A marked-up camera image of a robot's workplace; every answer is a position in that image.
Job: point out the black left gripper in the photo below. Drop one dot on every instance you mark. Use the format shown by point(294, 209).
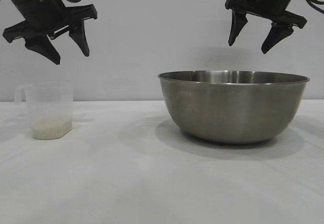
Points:
point(38, 8)

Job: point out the clear plastic measuring cup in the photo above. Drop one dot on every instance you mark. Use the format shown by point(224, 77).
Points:
point(50, 102)

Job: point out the stainless steel mixing bowl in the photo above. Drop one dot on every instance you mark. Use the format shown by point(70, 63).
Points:
point(233, 107)

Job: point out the white uncooked rice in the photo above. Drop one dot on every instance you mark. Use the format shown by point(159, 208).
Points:
point(51, 129)

